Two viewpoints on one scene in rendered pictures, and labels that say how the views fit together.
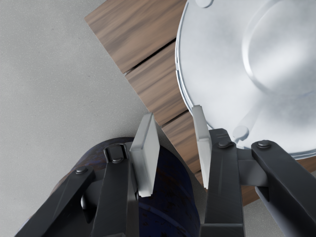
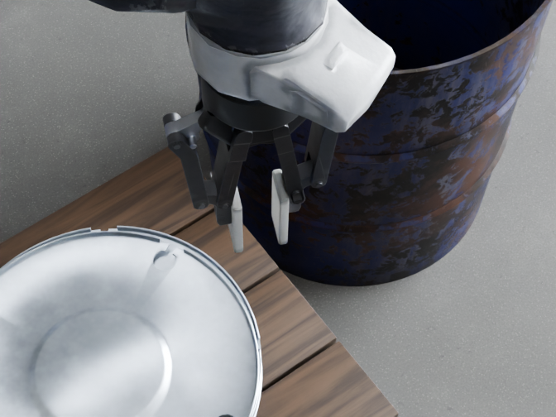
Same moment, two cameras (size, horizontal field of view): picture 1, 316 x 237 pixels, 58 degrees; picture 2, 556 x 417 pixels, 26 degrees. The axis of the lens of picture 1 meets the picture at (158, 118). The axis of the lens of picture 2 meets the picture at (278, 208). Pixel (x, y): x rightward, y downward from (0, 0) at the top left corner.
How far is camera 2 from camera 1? 0.77 m
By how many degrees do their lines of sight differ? 13
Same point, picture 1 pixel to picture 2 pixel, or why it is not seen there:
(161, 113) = (280, 288)
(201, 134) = (238, 214)
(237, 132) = (168, 262)
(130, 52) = (328, 370)
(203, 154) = (237, 199)
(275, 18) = (132, 401)
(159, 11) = not seen: outside the picture
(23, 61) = not seen: outside the picture
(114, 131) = (389, 295)
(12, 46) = not seen: outside the picture
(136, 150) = (284, 199)
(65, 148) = (499, 254)
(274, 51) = (130, 362)
